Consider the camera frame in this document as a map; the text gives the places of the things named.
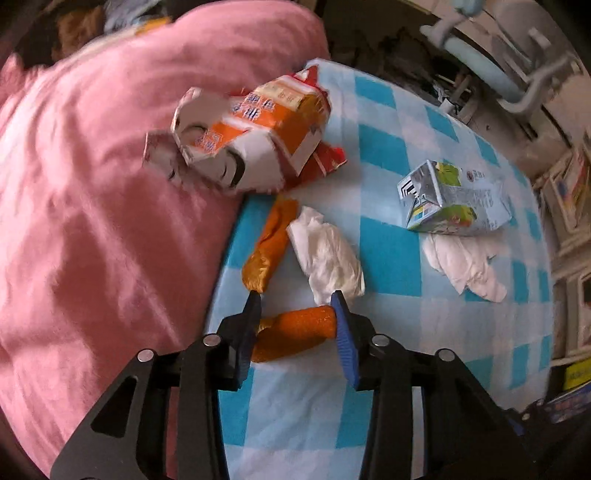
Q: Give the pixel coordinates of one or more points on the white orange book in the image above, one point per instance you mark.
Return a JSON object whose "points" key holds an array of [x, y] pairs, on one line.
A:
{"points": [[152, 25]]}

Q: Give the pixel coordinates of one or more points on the brown fuzzy cloth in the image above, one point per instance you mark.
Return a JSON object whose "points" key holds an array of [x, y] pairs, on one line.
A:
{"points": [[81, 27]]}

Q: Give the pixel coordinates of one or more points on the pink blanket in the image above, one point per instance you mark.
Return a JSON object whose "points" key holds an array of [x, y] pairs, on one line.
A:
{"points": [[92, 207]]}

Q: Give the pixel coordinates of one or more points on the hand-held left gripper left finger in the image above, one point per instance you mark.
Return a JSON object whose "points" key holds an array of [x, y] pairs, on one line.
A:
{"points": [[251, 318]]}

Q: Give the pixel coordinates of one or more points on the white tissue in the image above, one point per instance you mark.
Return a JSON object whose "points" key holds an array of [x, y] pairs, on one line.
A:
{"points": [[328, 254], [461, 267]]}

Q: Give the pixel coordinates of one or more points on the grey blue garment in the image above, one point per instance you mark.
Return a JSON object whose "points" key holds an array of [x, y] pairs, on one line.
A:
{"points": [[129, 9]]}

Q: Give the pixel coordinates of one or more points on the orange snack wrapper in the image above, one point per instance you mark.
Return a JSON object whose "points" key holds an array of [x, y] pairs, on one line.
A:
{"points": [[270, 240]]}

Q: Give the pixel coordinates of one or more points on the white bookshelf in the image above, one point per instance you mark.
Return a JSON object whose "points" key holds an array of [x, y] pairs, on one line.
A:
{"points": [[572, 300]]}

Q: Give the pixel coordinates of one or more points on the red snack wrapper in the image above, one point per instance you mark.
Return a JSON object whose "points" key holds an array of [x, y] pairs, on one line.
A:
{"points": [[323, 161]]}

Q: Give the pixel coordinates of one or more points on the orange fuzzy tube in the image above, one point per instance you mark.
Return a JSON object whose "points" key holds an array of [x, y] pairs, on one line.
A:
{"points": [[295, 332]]}

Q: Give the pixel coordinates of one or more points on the stack of books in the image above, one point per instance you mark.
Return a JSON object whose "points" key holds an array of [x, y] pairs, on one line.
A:
{"points": [[565, 189]]}

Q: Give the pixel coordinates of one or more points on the blue checked tablecloth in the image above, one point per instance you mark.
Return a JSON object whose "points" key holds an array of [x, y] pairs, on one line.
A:
{"points": [[406, 323]]}

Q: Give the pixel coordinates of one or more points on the grey blue office chair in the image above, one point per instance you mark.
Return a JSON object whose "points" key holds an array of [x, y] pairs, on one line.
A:
{"points": [[475, 50]]}

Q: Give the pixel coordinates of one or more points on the torn orange white carton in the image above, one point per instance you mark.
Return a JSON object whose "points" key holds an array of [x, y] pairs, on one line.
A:
{"points": [[272, 115]]}

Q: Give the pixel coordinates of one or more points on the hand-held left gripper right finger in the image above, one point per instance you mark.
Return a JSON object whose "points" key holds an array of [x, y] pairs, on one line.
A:
{"points": [[344, 332]]}

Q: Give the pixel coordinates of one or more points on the green white milk carton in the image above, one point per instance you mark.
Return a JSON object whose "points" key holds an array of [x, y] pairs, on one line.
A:
{"points": [[457, 198]]}

